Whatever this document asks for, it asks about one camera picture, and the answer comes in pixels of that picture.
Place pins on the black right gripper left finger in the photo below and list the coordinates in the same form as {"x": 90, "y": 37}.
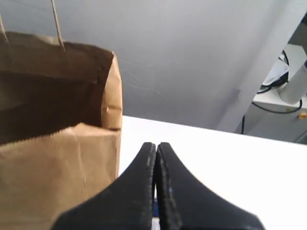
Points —
{"x": 126, "y": 204}

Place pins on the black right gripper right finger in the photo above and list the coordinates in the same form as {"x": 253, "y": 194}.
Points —
{"x": 184, "y": 203}

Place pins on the brown paper grocery bag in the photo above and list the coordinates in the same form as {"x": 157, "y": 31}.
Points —
{"x": 60, "y": 126}

